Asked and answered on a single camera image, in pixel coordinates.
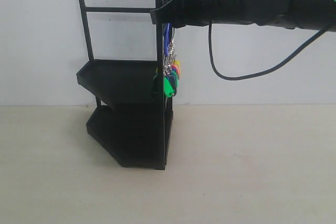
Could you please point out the colourful key tag bunch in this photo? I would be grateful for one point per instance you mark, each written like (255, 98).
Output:
(171, 66)

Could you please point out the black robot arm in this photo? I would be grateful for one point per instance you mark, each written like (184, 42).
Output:
(288, 14)

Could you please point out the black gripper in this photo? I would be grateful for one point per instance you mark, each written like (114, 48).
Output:
(181, 13)

